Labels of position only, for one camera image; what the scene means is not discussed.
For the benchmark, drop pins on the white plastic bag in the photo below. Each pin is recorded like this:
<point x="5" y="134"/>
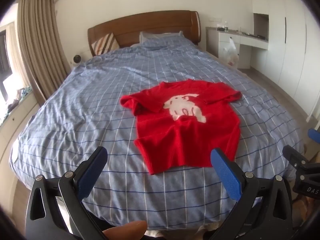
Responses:
<point x="231" y="53"/>

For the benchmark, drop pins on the white built-in desk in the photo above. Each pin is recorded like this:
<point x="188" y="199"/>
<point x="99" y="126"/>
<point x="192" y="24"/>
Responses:
<point x="245" y="42"/>

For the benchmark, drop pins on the wooden headboard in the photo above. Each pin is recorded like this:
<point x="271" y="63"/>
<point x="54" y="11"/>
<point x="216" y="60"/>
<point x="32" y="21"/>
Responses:
<point x="150" y="25"/>

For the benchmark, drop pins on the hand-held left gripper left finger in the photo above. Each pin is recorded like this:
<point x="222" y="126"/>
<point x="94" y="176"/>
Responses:
<point x="87" y="177"/>

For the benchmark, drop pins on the pale blue pillow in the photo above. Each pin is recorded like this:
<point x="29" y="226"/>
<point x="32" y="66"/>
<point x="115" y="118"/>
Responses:
<point x="155" y="35"/>

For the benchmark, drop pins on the window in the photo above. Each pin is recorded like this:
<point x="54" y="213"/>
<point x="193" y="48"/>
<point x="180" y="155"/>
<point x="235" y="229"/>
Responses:
<point x="3" y="62"/>

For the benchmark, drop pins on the red sweater with white animal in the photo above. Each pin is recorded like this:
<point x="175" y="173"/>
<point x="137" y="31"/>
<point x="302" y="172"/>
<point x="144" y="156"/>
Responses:
<point x="190" y="132"/>

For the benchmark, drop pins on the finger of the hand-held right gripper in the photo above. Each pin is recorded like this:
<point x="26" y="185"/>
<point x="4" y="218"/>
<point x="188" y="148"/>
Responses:
<point x="314" y="134"/>
<point x="293" y="156"/>

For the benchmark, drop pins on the beige curtain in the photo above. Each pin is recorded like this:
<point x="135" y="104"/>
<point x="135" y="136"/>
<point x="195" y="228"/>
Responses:
<point x="40" y="42"/>

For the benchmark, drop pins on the white wardrobe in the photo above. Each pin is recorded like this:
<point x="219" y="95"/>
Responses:
<point x="292" y="42"/>

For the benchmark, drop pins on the striped cushion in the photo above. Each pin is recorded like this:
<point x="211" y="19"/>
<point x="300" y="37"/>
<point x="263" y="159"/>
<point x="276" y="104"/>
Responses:
<point x="105" y="43"/>

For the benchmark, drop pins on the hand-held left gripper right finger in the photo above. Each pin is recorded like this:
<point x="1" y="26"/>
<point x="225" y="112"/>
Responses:
<point x="226" y="175"/>

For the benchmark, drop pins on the person's left hand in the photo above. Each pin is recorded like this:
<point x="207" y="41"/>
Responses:
<point x="125" y="231"/>

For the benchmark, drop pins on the pile of clothes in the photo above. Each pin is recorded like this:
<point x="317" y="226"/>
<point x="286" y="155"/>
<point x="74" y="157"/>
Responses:
<point x="15" y="102"/>

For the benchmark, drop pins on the small round speaker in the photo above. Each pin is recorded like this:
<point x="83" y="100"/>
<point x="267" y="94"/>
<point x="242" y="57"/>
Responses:
<point x="77" y="60"/>

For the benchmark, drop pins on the white window bench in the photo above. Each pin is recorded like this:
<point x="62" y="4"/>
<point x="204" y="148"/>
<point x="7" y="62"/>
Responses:
<point x="17" y="122"/>

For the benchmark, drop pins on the clear bottle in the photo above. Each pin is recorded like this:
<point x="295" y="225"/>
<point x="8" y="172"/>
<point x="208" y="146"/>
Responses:
<point x="226" y="27"/>

